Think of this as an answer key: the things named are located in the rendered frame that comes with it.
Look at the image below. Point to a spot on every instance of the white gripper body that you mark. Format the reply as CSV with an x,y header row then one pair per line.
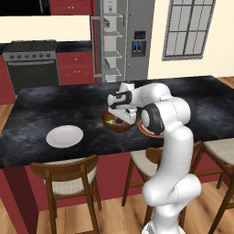
x,y
124,113

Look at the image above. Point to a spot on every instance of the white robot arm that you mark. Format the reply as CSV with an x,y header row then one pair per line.
x,y
175,152

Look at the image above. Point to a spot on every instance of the brown wooden bowl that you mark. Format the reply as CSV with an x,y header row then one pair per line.
x,y
117,127

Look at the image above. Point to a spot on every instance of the dark eggplant with green stem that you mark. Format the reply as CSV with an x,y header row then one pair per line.
x,y
110,122

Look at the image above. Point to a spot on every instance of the grey fridge door with shelves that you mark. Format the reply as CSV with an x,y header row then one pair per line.
x,y
112,55

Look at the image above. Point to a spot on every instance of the grey fridge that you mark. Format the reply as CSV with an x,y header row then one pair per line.
x,y
140,36

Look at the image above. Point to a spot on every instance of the red plate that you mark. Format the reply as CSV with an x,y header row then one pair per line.
x,y
146,131

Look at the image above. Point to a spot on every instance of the wooden chair with beige seat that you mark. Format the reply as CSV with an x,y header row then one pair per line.
x,y
143,163
221,151
71,179

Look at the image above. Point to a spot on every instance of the white plate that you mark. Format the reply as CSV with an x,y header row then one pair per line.
x,y
64,136

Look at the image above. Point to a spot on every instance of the red kitchen island base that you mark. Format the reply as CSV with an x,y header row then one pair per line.
x,y
112,176

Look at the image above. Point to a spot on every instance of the red base cupboards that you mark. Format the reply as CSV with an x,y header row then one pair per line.
x,y
76,68

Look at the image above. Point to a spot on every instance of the black and grey stove oven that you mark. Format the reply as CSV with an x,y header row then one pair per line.
x,y
32,67

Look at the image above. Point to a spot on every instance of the grey framed window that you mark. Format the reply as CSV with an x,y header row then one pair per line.
x,y
189,29

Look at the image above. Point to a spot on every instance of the white bottle with blue label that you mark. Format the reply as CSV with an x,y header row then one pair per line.
x,y
110,7

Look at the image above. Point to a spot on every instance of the black microwave oven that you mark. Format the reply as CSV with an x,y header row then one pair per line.
x,y
24,6

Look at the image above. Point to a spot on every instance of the red wall cupboards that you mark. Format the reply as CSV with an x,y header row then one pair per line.
x,y
71,6

